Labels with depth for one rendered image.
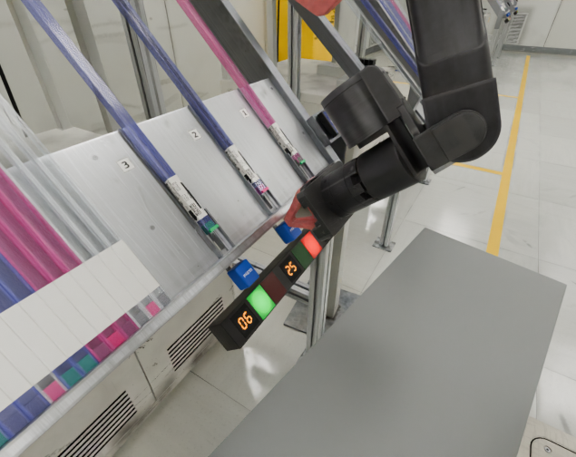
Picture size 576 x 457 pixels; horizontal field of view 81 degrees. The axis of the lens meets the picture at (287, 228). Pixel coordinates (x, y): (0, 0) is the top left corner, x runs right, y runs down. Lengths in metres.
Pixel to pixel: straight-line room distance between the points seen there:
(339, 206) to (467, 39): 0.19
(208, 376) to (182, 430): 0.16
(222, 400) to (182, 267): 0.77
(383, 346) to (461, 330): 0.12
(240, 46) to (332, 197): 0.38
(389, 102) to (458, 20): 0.08
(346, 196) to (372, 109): 0.10
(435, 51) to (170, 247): 0.32
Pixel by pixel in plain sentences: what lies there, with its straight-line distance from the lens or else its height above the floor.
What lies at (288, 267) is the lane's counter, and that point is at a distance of 0.49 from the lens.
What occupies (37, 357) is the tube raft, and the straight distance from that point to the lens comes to 0.35.
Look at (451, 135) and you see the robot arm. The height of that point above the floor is 0.89.
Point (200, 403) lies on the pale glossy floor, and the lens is 1.14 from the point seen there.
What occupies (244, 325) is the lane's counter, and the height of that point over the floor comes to 0.65.
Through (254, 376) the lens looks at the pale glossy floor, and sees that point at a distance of 1.15.
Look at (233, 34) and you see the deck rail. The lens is 0.69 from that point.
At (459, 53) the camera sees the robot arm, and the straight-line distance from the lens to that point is 0.34.
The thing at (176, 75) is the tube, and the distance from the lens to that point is 0.52.
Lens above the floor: 0.99
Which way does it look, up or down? 36 degrees down
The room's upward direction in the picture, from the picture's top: straight up
